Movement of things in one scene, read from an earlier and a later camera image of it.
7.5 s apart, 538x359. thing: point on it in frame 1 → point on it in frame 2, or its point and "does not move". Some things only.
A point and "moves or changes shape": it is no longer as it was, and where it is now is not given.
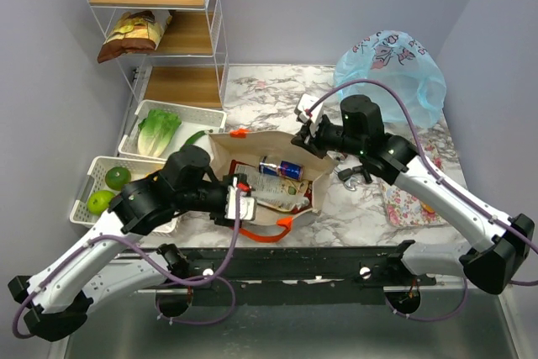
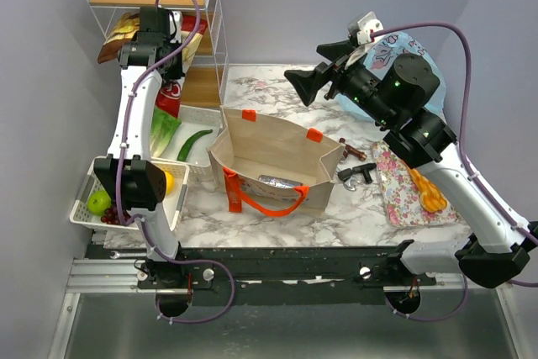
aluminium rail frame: x=453 y=324 does not move
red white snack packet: x=276 y=192 → x=169 y=93
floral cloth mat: x=403 y=208 does not move
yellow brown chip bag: x=134 y=32 does not move
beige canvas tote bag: x=286 y=181 moves or changes shape
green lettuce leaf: x=155 y=132 does not move
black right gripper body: x=331 y=138 → x=361 y=86
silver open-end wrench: x=349 y=183 does not move
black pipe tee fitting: x=345 y=174 does not move
